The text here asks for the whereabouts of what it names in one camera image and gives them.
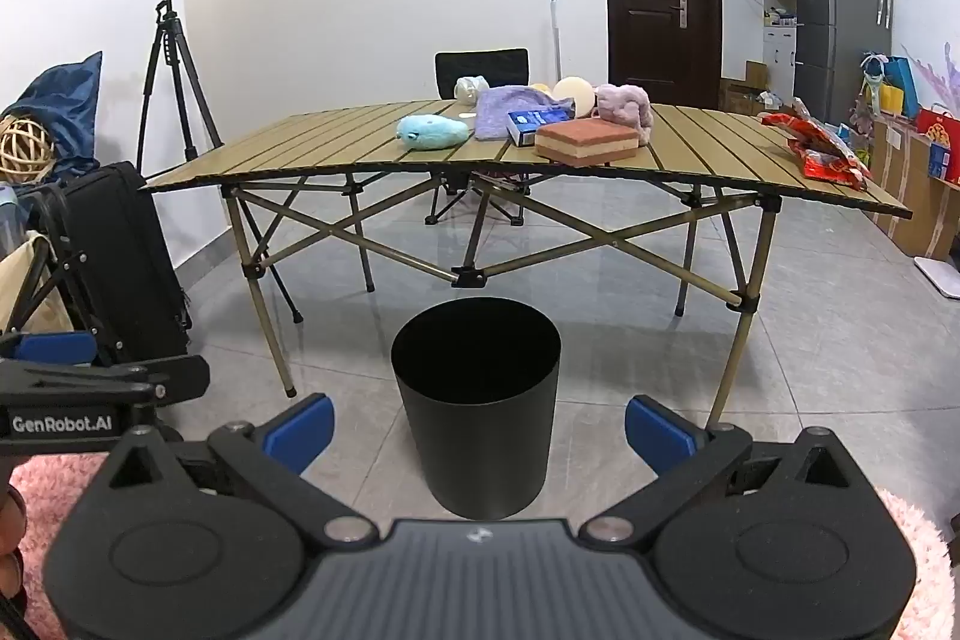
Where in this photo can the iridescent plastic wrap ball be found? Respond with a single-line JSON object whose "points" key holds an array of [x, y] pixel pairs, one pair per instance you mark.
{"points": [[469, 89]]}

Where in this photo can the white mop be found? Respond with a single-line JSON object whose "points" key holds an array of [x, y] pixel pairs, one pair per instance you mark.
{"points": [[556, 40]]}

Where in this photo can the wicker ball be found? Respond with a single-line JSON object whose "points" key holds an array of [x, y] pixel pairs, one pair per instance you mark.
{"points": [[22, 149]]}

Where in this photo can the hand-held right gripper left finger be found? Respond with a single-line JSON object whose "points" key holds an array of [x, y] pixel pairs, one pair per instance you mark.
{"points": [[304, 434]]}

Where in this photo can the small cardboard box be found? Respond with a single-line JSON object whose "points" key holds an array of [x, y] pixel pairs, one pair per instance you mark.
{"points": [[755, 72]]}

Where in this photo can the purple wall decoration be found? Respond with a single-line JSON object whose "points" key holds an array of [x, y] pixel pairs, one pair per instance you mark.
{"points": [[934, 74]]}

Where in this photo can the blue gift bag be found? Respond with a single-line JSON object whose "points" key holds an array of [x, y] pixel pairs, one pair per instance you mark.
{"points": [[904, 85]]}

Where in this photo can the white floor scale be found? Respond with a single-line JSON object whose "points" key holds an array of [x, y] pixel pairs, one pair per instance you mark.
{"points": [[941, 276]]}

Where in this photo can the pink fluffy cloth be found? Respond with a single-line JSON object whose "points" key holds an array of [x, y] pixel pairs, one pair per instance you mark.
{"points": [[52, 497]]}

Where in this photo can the open cardboard box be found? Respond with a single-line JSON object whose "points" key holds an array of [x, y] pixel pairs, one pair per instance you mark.
{"points": [[742, 96]]}

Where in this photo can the teal plush toy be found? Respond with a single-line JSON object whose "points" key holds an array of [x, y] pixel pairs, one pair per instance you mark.
{"points": [[431, 132]]}

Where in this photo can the lilac fluffy headband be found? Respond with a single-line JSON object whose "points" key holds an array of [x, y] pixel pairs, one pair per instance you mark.
{"points": [[626, 104]]}

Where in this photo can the tan folding table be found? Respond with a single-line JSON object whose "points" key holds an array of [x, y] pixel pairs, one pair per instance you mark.
{"points": [[675, 160]]}

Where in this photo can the large taped cardboard box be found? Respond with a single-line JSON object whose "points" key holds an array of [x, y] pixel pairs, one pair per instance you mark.
{"points": [[900, 197]]}

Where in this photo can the person's left hand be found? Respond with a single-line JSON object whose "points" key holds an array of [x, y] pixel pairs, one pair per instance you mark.
{"points": [[9, 512]]}

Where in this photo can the dark brown door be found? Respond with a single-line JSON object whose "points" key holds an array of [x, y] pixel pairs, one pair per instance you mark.
{"points": [[660, 48]]}

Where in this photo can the blue box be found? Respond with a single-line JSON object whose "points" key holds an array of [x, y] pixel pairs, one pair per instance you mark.
{"points": [[529, 124]]}

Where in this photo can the cream round puff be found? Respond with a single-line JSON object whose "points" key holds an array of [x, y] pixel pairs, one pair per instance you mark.
{"points": [[576, 93]]}

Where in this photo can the black trash bin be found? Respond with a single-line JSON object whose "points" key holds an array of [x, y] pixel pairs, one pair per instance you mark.
{"points": [[480, 445]]}

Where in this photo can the red gift bag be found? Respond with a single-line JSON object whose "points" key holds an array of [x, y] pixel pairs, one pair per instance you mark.
{"points": [[941, 145]]}

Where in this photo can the beige cloth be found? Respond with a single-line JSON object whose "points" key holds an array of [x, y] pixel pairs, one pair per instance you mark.
{"points": [[30, 295]]}

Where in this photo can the white base cabinet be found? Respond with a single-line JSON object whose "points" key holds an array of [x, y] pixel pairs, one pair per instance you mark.
{"points": [[780, 63]]}

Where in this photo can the black suitcase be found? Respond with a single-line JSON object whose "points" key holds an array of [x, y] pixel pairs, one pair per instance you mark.
{"points": [[120, 250]]}

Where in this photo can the yellow gift bag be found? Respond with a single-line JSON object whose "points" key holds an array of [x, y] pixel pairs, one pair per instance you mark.
{"points": [[891, 100]]}

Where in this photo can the black folding chair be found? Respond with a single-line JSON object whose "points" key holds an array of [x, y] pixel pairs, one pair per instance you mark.
{"points": [[480, 74]]}

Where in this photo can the purple knit pouch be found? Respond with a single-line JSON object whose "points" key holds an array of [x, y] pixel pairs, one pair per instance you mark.
{"points": [[499, 111]]}

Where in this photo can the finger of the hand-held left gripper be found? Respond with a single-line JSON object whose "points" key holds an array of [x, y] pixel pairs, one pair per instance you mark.
{"points": [[112, 381], [52, 347]]}

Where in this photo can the brown and yellow sponge block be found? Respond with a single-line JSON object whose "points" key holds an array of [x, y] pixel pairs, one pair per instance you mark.
{"points": [[585, 144]]}

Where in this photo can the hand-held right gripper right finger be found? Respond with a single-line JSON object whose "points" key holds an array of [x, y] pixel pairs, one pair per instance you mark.
{"points": [[660, 434]]}

